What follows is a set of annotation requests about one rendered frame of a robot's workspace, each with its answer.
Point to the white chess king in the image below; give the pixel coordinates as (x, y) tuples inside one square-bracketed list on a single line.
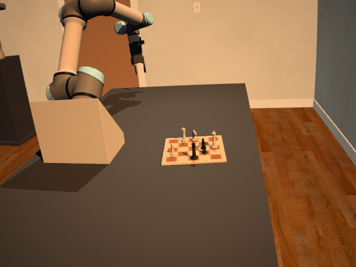
[(214, 145)]

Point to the orange and brown chessboard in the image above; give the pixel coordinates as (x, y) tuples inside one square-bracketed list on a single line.
[(183, 151)]

